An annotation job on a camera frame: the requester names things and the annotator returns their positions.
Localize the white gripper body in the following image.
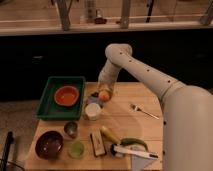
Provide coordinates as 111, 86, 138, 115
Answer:
98, 61, 120, 95

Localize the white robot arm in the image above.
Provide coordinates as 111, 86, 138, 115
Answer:
98, 44, 213, 171

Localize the white paper cup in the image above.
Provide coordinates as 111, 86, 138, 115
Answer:
85, 103, 102, 120

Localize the small metal cup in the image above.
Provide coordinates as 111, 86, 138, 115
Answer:
64, 121, 78, 138

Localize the dark purple toy fruit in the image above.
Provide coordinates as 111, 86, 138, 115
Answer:
91, 92, 99, 97

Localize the orange bowl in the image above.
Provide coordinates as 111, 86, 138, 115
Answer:
54, 86, 79, 107

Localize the wooden block brush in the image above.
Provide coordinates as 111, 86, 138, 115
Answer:
90, 130, 106, 157

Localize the green plastic tray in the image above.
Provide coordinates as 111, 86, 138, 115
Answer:
37, 76, 85, 121

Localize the dark purple bowl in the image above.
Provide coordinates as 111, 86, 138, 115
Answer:
35, 131, 63, 160

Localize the white cloth napkin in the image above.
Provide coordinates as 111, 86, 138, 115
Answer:
131, 154, 158, 171

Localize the black stand left edge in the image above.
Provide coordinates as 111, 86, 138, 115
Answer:
0, 131, 14, 171

